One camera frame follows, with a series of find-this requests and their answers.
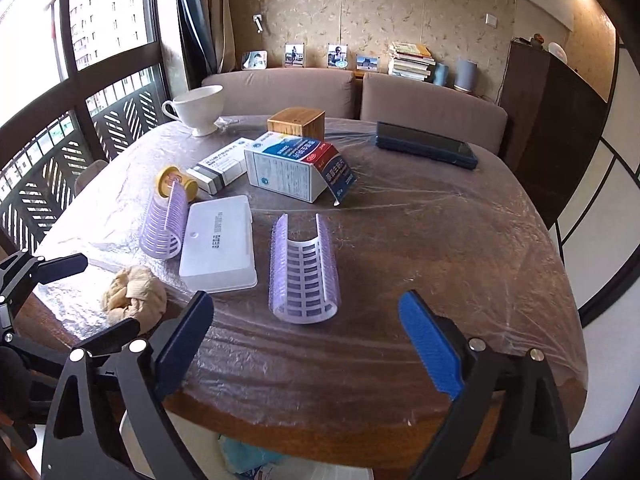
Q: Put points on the purple hair roller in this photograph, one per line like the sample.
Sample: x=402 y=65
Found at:
x=305 y=285
x=157 y=232

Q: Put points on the white grey-striped medicine box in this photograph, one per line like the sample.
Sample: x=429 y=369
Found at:
x=222 y=162

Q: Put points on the white footed cup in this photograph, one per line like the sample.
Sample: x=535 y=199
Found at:
x=200 y=105

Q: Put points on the white round object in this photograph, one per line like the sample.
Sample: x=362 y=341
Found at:
x=557 y=52

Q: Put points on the portrait photo print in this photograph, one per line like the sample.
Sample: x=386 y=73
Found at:
x=338 y=55

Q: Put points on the dark wooden cabinet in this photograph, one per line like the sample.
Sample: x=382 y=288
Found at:
x=555 y=130

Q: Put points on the metal wall hook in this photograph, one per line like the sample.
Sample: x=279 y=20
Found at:
x=258 y=22

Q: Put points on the small brown figurine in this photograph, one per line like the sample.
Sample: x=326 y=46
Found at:
x=537 y=40

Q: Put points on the grey cylindrical speaker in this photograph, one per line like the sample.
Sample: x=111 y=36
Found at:
x=466 y=75

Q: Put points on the light brown square box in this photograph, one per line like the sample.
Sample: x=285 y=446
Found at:
x=295 y=125

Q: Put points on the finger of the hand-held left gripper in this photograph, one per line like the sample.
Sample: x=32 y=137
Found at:
x=117 y=335
x=62 y=266

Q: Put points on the smartphone in blue case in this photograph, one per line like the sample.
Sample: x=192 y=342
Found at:
x=425 y=142

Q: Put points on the blue red white medicine box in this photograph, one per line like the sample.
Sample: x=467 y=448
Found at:
x=280 y=175

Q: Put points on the dark balcony railing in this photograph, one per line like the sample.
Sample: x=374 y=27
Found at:
x=120 y=125

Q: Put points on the white plastic bin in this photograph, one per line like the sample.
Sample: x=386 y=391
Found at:
x=200 y=450

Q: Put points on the tilted photo print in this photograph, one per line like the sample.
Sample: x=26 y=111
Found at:
x=255 y=60

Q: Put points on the light blue bag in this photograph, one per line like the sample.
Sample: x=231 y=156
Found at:
x=245 y=455

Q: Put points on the white plastic case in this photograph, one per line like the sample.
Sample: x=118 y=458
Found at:
x=220 y=245

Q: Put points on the white wall switch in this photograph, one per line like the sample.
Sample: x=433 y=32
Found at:
x=492 y=19

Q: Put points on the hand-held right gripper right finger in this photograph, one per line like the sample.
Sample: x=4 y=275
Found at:
x=435 y=347

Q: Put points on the crumpled beige cloth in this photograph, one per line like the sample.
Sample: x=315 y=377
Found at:
x=132 y=295

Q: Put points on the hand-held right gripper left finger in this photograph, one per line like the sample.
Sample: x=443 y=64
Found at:
x=182 y=347

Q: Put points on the building photo print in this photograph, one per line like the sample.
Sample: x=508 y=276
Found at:
x=367 y=64

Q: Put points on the short brown sofa cushion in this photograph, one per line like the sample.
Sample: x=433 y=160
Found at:
x=430 y=102

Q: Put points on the dark curtain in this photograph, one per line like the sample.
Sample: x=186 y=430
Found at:
x=192 y=25

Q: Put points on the beige curtain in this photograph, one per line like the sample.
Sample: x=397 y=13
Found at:
x=215 y=5

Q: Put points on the long brown sofa cushion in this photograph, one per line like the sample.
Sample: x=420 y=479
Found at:
x=280 y=90

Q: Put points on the apartment building outside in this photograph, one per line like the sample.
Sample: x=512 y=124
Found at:
x=110 y=10

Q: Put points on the stack of books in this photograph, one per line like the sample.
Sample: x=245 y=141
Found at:
x=410 y=62

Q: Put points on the grey chair back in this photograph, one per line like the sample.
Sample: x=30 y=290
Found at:
x=90 y=175

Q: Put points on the standing person photo print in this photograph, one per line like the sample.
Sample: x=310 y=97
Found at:
x=294 y=55

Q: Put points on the blue cylinder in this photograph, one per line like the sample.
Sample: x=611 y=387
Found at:
x=440 y=75

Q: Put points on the white panel sliding door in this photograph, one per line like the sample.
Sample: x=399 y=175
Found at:
x=605 y=220

